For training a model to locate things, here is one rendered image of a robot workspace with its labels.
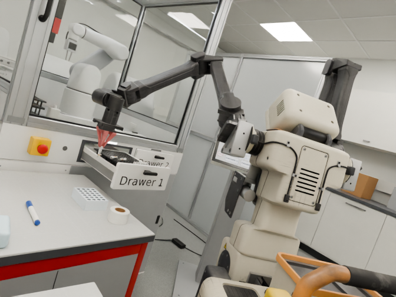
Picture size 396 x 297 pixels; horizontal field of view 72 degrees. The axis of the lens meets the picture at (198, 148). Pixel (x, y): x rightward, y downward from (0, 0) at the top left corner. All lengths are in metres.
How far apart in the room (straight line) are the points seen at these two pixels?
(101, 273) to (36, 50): 0.86
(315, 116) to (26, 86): 1.08
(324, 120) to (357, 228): 2.82
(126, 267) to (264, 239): 0.48
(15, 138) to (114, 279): 0.69
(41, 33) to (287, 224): 1.15
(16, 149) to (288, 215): 1.08
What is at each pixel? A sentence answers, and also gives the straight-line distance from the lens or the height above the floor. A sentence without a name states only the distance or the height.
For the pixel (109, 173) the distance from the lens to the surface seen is 1.21.
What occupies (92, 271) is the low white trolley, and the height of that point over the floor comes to 0.65.
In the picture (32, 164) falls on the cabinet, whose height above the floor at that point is 0.79.
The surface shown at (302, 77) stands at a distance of 2.78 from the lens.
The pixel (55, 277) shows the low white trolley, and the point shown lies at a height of 0.66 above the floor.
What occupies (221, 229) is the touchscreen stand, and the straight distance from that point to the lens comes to 2.09.
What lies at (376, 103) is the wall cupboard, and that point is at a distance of 4.22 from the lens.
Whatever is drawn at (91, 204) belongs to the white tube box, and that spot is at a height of 0.79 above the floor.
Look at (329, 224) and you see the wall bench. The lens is 3.83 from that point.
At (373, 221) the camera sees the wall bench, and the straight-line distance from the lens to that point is 3.69.
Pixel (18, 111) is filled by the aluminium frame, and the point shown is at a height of 1.00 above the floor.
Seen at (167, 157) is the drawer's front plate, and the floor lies 0.91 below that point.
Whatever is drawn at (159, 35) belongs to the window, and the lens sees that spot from 1.58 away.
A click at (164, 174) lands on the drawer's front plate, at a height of 0.90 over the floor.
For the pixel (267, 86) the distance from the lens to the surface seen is 2.94.
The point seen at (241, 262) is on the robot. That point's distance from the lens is 0.99.
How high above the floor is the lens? 1.19
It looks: 6 degrees down
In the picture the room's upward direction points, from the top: 18 degrees clockwise
